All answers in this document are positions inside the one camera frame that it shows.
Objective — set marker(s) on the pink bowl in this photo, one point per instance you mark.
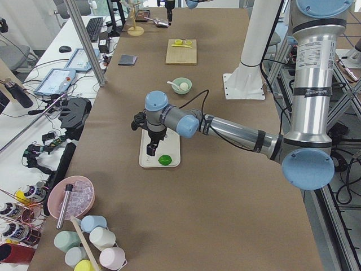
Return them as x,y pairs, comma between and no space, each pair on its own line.
81,199

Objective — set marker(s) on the green cup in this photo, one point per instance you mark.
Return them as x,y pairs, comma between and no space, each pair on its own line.
65,240

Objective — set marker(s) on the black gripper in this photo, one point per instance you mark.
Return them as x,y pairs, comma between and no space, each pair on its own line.
169,11
156,135

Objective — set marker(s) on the wooden mug tree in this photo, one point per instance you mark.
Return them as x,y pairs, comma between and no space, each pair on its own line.
135,30

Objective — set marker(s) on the shiny metal scoop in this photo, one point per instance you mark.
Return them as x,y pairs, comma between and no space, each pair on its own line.
160,23

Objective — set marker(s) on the black water bottle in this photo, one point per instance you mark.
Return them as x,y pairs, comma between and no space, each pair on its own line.
17,92

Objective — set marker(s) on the yellow cup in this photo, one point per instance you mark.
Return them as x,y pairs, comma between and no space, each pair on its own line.
84,265

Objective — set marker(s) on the white ceramic spoon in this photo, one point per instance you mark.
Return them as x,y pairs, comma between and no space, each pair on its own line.
173,84

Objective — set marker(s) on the metal muddler tool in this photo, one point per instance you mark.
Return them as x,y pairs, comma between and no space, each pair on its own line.
64,206

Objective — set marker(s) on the white cup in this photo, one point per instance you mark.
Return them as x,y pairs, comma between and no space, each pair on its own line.
102,238

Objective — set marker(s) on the grey folded cloth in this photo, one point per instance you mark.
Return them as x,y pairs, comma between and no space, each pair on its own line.
127,60

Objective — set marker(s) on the green lime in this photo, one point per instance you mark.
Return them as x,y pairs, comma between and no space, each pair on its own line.
165,159

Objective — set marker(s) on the aluminium frame post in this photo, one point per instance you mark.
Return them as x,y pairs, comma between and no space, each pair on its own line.
85,40

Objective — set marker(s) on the yellow plastic knife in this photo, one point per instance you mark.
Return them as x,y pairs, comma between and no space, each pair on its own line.
178,45

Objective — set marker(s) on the upper teach pendant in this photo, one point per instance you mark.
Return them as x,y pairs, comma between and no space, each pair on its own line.
57,81

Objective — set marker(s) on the black keyboard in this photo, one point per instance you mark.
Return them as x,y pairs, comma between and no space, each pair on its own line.
93,28

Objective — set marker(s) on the wooden cup rack stick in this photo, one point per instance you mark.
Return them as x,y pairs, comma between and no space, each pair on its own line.
85,244

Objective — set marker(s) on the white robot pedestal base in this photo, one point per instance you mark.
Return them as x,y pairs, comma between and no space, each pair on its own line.
245,82

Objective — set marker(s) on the cream rabbit tray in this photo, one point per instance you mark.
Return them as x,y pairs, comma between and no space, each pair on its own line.
169,146

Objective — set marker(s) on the light green bowl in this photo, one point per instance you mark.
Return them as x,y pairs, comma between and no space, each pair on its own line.
178,81

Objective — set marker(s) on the bamboo cutting board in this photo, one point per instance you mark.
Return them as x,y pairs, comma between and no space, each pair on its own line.
181,55

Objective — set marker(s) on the grey blue cup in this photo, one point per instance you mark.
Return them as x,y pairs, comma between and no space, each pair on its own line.
74,256

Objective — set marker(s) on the black computer mouse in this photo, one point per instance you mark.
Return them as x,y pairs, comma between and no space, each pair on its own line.
65,49

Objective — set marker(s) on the pink cup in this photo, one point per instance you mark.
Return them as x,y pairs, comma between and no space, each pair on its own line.
112,258

